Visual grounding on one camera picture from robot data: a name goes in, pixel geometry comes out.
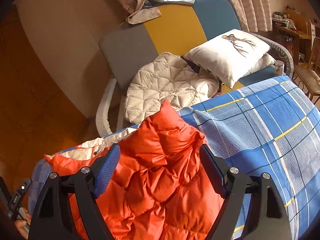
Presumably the white bird print pillow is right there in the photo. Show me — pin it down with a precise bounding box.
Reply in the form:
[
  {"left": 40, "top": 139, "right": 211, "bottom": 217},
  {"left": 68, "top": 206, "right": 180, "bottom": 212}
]
[{"left": 184, "top": 29, "right": 276, "bottom": 88}]

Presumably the orange down jacket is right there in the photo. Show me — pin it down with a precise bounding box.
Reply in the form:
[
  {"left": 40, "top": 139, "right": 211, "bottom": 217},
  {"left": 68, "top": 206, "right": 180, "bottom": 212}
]
[{"left": 44, "top": 99, "right": 226, "bottom": 240}]

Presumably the white padded bed rail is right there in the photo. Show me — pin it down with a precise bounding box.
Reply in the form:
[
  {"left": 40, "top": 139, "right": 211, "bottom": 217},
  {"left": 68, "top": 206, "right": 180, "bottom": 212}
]
[{"left": 95, "top": 77, "right": 117, "bottom": 137}]

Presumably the cream quilted down jacket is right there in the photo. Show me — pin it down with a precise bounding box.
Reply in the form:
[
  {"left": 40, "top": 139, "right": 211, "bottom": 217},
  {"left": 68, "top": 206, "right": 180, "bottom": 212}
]
[{"left": 124, "top": 52, "right": 220, "bottom": 124}]

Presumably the wooden desk with clutter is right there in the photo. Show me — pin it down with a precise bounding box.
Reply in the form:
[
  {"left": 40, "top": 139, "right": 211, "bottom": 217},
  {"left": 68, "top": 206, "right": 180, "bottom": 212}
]
[{"left": 272, "top": 9, "right": 312, "bottom": 65}]

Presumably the person's left hand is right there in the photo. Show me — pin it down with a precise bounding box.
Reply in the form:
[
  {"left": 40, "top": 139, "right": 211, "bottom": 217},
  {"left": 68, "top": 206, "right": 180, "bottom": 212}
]
[{"left": 14, "top": 213, "right": 31, "bottom": 239}]

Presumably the blue plaid bed sheet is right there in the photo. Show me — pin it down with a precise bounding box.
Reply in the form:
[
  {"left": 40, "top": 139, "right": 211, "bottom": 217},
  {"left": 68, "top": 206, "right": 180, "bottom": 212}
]
[{"left": 28, "top": 76, "right": 319, "bottom": 239}]

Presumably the beige curtain right panel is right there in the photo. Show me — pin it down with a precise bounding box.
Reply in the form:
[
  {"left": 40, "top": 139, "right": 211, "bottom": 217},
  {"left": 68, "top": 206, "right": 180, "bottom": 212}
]
[{"left": 229, "top": 0, "right": 272, "bottom": 33}]

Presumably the rattan wooden chair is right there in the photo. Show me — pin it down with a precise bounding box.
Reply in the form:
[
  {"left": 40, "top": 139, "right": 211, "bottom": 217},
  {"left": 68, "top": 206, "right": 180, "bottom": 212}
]
[{"left": 293, "top": 37, "right": 319, "bottom": 104}]

